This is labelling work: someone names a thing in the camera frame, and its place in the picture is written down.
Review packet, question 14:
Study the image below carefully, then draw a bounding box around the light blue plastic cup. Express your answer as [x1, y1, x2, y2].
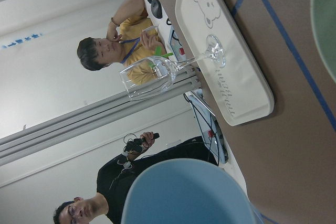
[121, 158, 256, 223]

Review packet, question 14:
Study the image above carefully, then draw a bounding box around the green bowl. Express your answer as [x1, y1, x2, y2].
[310, 0, 335, 80]

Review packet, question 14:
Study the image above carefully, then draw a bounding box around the clear wine glass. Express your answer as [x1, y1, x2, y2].
[119, 35, 226, 101]

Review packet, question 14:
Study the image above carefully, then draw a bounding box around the person in yellow shirt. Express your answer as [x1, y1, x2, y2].
[77, 0, 166, 71]

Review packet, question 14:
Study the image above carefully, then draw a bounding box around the white bear tray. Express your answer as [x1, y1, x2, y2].
[175, 0, 274, 126]

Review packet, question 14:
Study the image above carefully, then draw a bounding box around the black computer mouse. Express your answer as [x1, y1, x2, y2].
[151, 0, 163, 19]

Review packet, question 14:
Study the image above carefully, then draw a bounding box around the person in black shirt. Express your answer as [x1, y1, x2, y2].
[53, 136, 217, 223]

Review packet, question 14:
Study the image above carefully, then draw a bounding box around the aluminium frame post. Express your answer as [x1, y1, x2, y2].
[1, 65, 200, 165]

